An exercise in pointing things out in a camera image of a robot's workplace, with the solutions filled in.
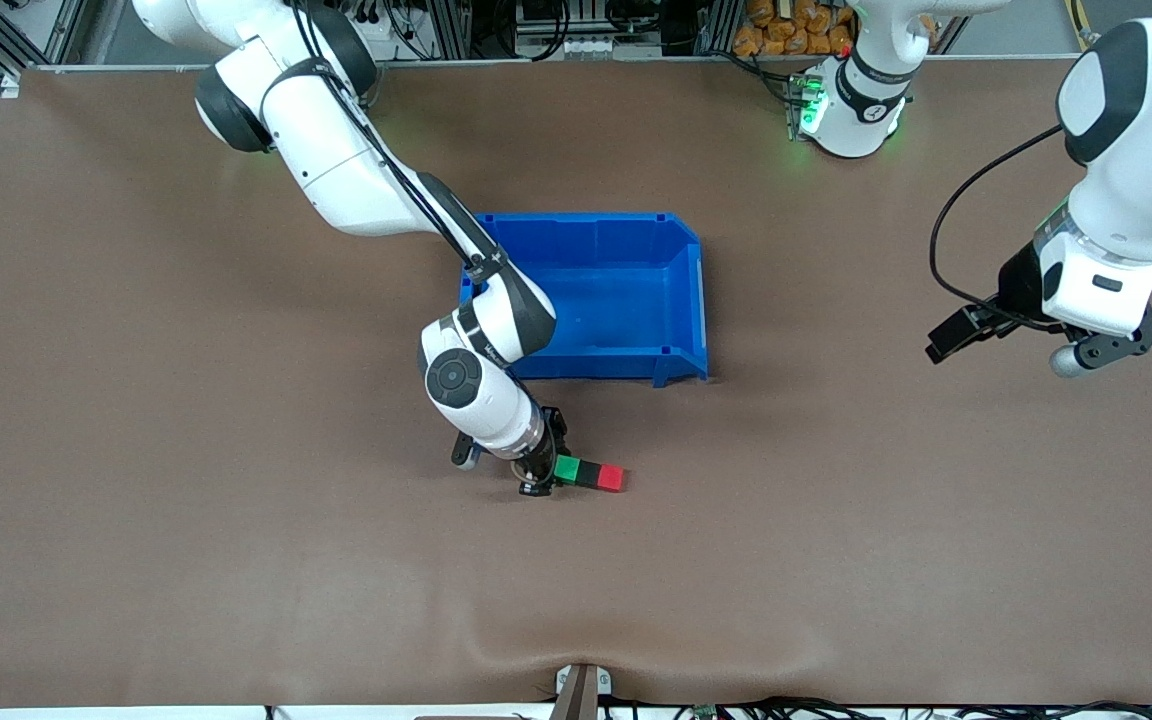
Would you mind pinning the green cube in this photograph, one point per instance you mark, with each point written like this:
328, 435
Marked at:
567, 469

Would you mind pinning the bag of orange snacks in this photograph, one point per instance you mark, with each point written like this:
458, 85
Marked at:
791, 25

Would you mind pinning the blue plastic storage bin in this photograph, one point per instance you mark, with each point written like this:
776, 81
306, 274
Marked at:
626, 300

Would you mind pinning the red cube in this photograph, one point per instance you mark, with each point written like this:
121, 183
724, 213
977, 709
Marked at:
613, 479

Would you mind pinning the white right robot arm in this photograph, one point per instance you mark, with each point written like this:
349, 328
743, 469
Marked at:
336, 160

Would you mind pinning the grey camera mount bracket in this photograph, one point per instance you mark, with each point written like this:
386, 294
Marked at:
581, 690

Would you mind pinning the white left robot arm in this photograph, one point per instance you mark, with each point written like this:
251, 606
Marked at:
1136, 180

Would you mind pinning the grey metal device box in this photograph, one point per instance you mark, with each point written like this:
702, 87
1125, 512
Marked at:
576, 40

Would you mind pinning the white power strip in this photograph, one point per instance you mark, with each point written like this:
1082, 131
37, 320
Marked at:
391, 40

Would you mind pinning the black cube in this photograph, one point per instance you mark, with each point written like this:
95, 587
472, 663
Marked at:
590, 476

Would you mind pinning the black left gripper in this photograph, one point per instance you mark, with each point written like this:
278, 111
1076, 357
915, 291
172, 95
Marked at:
1018, 283

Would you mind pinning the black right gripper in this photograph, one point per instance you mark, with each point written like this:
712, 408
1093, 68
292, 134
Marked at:
540, 465

